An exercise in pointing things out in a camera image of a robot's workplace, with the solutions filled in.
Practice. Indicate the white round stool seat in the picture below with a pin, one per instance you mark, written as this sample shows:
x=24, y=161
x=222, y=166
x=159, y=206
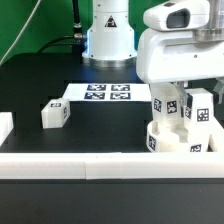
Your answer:
x=181, y=140

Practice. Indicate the white fence wall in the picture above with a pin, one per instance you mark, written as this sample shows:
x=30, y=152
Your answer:
x=93, y=166
x=6, y=125

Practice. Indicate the white marker sheet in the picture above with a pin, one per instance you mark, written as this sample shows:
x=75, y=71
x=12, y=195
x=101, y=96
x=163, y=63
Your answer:
x=108, y=92

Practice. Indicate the white left fence wall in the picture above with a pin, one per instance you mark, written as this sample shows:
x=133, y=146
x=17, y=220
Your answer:
x=6, y=125

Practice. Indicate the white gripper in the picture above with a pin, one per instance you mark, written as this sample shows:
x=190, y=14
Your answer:
x=175, y=56

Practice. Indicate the white front fence wall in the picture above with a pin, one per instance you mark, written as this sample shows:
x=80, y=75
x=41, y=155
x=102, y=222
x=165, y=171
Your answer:
x=93, y=166

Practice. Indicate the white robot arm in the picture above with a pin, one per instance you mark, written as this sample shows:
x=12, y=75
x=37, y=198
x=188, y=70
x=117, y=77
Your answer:
x=110, y=39

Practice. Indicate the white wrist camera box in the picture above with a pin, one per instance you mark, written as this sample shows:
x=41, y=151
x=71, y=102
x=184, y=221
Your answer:
x=174, y=15

